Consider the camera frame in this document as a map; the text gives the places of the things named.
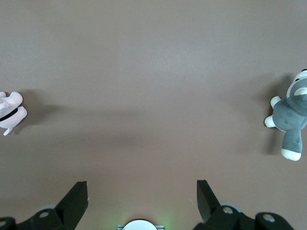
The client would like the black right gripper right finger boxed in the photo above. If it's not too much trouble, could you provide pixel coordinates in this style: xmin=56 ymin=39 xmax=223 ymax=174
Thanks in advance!
xmin=194 ymin=179 xmax=298 ymax=230

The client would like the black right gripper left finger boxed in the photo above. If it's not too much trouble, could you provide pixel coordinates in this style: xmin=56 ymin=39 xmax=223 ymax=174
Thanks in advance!
xmin=0 ymin=181 xmax=88 ymax=230

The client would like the pale pink dog plush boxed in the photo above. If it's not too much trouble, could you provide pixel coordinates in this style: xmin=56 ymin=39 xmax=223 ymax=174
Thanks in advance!
xmin=0 ymin=91 xmax=28 ymax=137

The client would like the grey white husky plush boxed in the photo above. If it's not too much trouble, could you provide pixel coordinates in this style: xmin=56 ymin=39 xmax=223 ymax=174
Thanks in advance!
xmin=264 ymin=69 xmax=307 ymax=161

